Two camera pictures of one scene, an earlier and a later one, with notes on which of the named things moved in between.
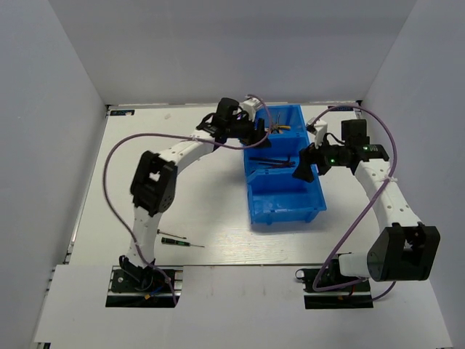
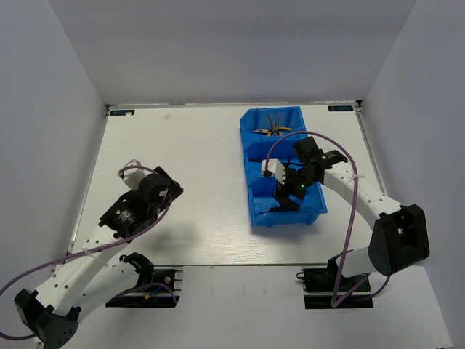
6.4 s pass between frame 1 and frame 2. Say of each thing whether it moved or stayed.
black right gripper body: moved
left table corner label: stayed
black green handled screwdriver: moved
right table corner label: stayed
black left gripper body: moved
